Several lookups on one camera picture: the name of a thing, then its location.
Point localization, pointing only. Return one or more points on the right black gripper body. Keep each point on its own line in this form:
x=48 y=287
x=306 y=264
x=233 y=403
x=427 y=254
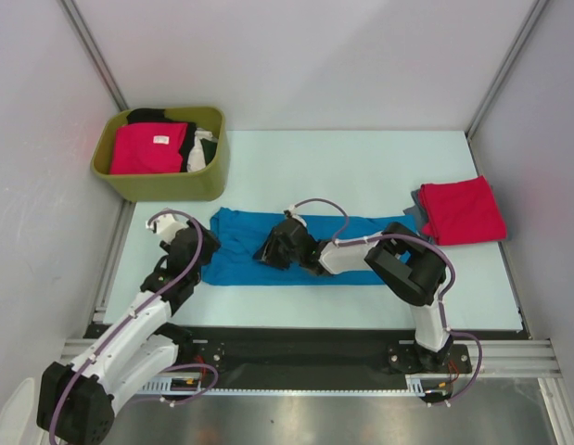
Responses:
x=282 y=257

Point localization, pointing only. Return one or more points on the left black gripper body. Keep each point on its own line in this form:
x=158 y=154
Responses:
x=210 y=245

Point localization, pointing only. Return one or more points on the blue polo shirt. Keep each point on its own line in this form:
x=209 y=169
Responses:
x=242 y=233

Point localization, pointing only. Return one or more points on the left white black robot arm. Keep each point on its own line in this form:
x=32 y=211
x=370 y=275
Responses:
x=78 y=401

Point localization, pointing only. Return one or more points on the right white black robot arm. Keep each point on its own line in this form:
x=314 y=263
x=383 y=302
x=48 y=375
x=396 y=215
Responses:
x=415 y=271

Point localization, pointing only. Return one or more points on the olive green plastic bin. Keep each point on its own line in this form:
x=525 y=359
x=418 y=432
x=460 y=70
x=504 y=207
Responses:
x=205 y=185

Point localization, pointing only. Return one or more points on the white shirt in bin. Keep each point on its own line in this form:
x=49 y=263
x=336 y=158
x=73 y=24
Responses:
x=195 y=160

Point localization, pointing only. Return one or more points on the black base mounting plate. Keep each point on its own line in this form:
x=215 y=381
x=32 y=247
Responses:
x=242 y=354

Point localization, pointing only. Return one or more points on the dark green shirt in bin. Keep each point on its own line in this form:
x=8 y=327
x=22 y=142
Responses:
x=209 y=150

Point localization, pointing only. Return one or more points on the pink shirt in bin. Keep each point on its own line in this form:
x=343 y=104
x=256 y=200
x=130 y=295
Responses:
x=148 y=148

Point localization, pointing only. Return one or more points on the folded grey t shirt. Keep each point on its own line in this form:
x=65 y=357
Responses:
x=419 y=213

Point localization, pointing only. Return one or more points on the black shirt in bin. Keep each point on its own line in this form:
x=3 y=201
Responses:
x=151 y=116

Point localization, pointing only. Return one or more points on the folded red t shirt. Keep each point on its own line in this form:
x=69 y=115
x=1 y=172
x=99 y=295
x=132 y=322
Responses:
x=461 y=213

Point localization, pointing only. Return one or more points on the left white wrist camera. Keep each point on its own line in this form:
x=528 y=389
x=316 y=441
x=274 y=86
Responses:
x=166 y=227

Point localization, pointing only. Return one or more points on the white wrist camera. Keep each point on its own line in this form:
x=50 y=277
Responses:
x=166 y=227
x=292 y=214

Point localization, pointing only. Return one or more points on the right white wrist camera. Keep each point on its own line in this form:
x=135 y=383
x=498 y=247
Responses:
x=292 y=214

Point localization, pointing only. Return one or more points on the grey slotted cable duct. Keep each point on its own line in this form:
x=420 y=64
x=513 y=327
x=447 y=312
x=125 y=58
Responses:
x=182 y=387

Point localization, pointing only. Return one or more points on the aluminium frame rail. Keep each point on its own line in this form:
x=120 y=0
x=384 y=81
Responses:
x=519 y=359

